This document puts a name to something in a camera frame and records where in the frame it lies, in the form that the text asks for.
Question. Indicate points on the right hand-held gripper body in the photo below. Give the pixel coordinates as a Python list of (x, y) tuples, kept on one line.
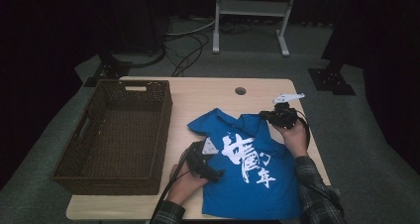
[(285, 116)]

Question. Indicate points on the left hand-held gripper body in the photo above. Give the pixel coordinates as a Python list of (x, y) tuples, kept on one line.
[(198, 159)]

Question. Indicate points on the blue printed t-shirt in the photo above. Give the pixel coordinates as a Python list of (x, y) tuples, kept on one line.
[(231, 197)]

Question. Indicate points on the brown wicker basket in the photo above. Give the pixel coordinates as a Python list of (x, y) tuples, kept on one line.
[(122, 141)]

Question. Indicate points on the person's right hand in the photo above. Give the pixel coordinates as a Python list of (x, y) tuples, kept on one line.
[(297, 139)]

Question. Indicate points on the person's left hand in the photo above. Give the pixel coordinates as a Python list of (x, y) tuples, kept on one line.
[(185, 184)]

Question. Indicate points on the black stand base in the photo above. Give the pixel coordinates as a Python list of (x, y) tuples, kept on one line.
[(110, 68), (330, 80)]

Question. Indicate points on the white metal stand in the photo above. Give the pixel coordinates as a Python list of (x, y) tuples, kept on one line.
[(251, 7)]

